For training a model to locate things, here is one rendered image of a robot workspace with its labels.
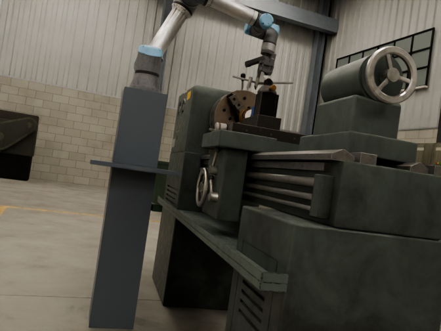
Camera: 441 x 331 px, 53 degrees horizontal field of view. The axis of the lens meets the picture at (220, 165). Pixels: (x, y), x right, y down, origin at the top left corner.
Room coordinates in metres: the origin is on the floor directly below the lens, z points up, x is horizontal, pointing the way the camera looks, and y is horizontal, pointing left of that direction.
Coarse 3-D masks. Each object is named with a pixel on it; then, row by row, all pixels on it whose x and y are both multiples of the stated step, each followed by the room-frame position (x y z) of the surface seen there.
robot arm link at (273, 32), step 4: (272, 24) 2.40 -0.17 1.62; (272, 28) 2.40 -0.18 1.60; (276, 28) 2.40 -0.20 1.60; (268, 32) 2.39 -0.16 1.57; (272, 32) 2.40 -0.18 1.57; (276, 32) 2.41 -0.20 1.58; (264, 36) 2.40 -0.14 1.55; (268, 36) 2.40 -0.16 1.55; (272, 36) 2.40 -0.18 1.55; (276, 36) 2.41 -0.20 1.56; (264, 40) 2.41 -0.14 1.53; (268, 40) 2.40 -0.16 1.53; (272, 40) 2.40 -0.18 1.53; (276, 40) 2.42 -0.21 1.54
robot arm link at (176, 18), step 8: (176, 0) 2.26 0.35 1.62; (176, 8) 2.25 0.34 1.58; (184, 8) 2.24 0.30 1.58; (192, 8) 2.27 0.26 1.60; (168, 16) 2.26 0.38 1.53; (176, 16) 2.25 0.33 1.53; (184, 16) 2.27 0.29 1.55; (168, 24) 2.24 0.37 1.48; (176, 24) 2.25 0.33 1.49; (160, 32) 2.24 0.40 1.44; (168, 32) 2.24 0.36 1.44; (176, 32) 2.27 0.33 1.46; (152, 40) 2.25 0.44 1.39; (160, 40) 2.23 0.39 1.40; (168, 40) 2.25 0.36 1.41; (160, 48) 2.23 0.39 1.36
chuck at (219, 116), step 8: (224, 96) 2.35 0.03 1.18; (240, 96) 2.37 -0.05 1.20; (248, 96) 2.38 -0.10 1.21; (216, 104) 2.38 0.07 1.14; (224, 104) 2.35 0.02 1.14; (248, 104) 2.38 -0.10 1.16; (216, 112) 2.34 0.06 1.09; (224, 112) 2.35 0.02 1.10; (232, 112) 2.36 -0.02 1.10; (216, 120) 2.34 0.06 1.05; (224, 120) 2.35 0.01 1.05; (232, 120) 2.36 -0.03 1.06
